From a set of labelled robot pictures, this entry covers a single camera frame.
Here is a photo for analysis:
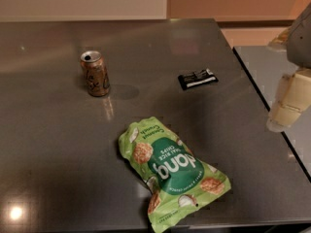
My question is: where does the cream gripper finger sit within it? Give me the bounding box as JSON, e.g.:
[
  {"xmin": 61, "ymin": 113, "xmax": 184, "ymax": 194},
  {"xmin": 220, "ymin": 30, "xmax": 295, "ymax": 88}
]
[
  {"xmin": 267, "ymin": 28, "xmax": 290, "ymax": 51},
  {"xmin": 266, "ymin": 68, "xmax": 311, "ymax": 132}
]

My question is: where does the black rxbar chocolate bar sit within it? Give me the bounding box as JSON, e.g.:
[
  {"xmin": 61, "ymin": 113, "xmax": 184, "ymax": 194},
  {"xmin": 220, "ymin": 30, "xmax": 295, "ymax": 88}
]
[{"xmin": 178, "ymin": 68, "xmax": 219, "ymax": 90}]

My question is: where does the green rice chip bag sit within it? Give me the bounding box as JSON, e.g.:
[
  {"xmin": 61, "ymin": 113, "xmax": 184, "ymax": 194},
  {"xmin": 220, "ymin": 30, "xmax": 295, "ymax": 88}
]
[{"xmin": 119, "ymin": 116, "xmax": 231, "ymax": 233}]

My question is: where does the grey side table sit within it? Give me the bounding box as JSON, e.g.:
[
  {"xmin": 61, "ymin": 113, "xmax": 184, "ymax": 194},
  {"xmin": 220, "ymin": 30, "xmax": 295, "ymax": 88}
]
[{"xmin": 233, "ymin": 46, "xmax": 311, "ymax": 180}]

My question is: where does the orange LaCroix soda can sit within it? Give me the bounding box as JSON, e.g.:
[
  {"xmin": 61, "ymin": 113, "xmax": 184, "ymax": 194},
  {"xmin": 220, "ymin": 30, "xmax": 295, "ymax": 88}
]
[{"xmin": 80, "ymin": 50, "xmax": 110, "ymax": 97}]

